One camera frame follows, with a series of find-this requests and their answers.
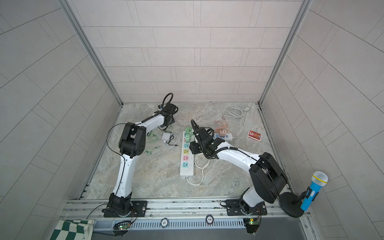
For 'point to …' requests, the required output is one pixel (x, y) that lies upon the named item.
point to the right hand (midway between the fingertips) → (191, 147)
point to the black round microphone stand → (291, 204)
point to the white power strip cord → (203, 168)
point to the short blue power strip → (228, 137)
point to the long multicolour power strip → (187, 159)
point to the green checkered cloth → (73, 229)
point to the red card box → (254, 135)
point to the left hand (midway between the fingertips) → (171, 117)
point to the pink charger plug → (222, 133)
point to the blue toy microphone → (319, 179)
